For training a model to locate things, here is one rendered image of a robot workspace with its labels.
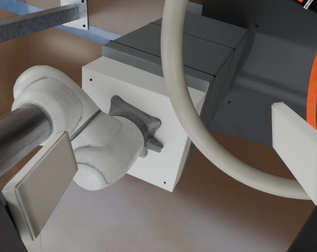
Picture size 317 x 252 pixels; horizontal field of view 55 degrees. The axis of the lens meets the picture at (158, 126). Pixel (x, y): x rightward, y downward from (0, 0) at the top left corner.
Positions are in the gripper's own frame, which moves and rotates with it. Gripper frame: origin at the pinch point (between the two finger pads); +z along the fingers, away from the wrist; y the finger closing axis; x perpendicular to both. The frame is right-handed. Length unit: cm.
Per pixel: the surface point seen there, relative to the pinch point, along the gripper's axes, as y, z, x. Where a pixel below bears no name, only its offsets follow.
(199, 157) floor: 6, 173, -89
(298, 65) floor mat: 61, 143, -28
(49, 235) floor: -171, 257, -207
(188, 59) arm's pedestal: 4, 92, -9
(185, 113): 1.1, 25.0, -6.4
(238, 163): 8.3, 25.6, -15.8
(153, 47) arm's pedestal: -8, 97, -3
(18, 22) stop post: -76, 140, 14
